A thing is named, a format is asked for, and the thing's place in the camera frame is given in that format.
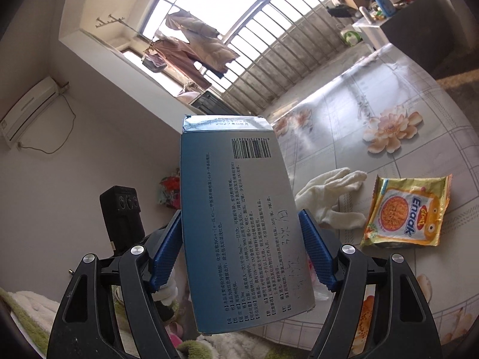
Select white and green bag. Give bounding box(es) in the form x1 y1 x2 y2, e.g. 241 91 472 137
341 25 363 47

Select dark crate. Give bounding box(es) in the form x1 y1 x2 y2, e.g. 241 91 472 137
189 90 234 115

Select hanging cream padded jacket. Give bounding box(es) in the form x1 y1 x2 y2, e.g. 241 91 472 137
165 9 241 80

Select cream fuzzy cloth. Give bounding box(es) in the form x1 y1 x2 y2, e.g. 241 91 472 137
0 288 311 359

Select person's left hand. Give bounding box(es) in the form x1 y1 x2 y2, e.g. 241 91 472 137
151 279 180 307

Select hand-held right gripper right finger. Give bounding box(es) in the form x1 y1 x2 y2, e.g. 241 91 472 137
298 209 443 359

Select blue detergent bottle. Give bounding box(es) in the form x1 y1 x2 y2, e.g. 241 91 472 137
368 0 396 17

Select floral plastic tablecloth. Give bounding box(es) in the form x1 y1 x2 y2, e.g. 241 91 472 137
180 43 479 348

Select pink plastic bag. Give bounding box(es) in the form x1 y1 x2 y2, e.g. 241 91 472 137
158 174 182 210

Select pink slipper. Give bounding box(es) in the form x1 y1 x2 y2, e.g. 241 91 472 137
165 320 188 345

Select air conditioner cable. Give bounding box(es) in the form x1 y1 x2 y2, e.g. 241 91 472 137
17 82 77 155

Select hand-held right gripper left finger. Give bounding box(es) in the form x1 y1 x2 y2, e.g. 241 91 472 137
47 209 183 359

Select metal window railing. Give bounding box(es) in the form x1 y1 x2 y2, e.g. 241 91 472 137
202 0 375 117

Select grey cabinet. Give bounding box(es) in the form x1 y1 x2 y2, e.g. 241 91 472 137
352 0 448 80

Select yellow snack packet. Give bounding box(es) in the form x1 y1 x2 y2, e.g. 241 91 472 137
360 174 453 249

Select metal wall hooks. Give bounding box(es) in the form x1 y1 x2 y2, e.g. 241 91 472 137
95 14 126 28

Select hanging pink garment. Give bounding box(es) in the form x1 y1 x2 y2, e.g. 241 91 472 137
144 37 212 91

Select blue medicine box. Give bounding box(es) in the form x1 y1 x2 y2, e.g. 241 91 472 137
180 114 316 337

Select white air conditioner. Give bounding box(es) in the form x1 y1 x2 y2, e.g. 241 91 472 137
0 76 65 143

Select white glove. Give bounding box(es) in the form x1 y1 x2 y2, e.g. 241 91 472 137
294 168 367 229

